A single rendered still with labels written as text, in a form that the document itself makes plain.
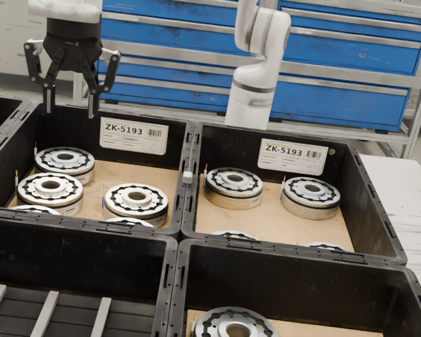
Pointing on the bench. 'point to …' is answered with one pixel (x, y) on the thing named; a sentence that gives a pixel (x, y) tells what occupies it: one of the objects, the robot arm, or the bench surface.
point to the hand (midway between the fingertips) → (71, 104)
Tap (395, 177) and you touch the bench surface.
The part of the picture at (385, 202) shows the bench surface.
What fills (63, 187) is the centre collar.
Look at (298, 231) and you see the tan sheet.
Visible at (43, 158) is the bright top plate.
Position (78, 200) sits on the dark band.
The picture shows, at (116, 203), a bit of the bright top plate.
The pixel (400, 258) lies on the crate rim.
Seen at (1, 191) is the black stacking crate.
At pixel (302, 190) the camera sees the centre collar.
